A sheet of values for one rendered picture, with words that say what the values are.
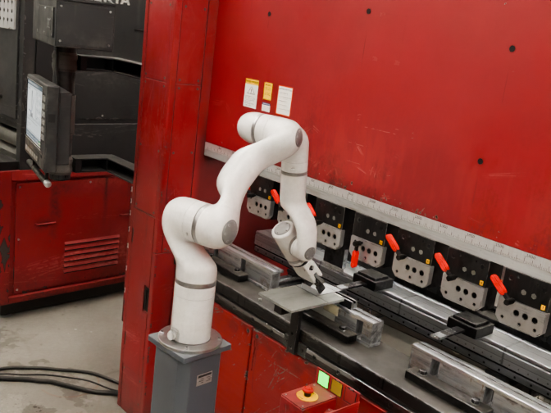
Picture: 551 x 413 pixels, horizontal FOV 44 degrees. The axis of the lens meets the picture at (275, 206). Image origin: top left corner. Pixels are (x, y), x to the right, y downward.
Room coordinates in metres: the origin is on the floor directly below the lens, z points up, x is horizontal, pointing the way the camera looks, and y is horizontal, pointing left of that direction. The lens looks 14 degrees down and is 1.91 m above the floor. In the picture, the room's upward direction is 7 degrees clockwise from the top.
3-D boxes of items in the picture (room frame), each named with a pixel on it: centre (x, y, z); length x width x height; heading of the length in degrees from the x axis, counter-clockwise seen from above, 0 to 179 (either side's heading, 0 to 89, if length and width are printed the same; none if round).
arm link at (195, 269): (1.90, 0.23, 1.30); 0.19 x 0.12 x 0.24; 58
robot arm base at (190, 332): (1.88, 0.20, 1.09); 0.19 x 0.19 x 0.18
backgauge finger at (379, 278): (2.56, -0.37, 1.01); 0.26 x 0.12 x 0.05; 132
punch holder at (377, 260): (2.32, -0.36, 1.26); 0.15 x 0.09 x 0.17; 42
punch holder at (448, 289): (2.02, -0.63, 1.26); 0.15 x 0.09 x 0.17; 42
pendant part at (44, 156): (2.96, 1.03, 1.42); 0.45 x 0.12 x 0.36; 31
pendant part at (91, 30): (3.05, 0.98, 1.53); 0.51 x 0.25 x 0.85; 31
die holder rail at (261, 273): (2.86, 0.12, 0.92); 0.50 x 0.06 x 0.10; 42
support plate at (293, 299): (2.35, -0.14, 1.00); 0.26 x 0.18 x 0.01; 132
